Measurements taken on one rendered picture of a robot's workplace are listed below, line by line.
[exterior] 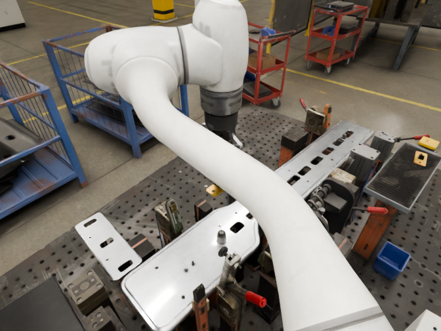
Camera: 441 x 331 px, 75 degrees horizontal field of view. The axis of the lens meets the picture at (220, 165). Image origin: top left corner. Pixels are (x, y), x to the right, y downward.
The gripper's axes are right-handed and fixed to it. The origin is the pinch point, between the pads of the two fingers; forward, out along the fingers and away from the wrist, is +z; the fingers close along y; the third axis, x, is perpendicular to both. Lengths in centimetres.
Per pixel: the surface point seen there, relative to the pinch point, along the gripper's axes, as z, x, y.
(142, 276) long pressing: 30.1, -25.8, -8.2
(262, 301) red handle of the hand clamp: 15.0, -12.0, 25.5
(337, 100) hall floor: 139, 323, -95
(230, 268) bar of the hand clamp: 9.8, -13.6, 16.4
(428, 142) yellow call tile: 15, 83, 33
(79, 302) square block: 23.9, -42.3, -10.1
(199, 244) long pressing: 30.4, -5.9, -4.1
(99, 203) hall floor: 133, 2, -149
